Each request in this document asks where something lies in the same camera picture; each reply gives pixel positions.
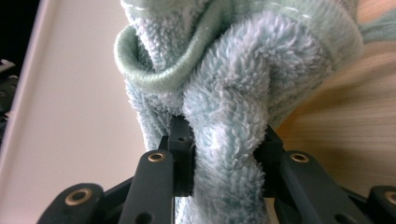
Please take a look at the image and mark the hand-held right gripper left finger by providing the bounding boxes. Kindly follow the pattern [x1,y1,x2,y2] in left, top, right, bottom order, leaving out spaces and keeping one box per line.
[159,115,197,198]

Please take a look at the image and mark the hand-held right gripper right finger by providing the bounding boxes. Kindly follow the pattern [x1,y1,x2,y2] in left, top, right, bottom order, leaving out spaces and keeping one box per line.
[253,124,285,199]

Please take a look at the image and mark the white plastic storage bin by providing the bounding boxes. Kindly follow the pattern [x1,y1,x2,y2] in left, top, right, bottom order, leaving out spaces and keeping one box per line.
[0,0,152,224]

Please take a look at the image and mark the light blue fluffy towel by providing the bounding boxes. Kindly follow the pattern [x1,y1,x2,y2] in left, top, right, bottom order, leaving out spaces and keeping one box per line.
[113,0,396,224]

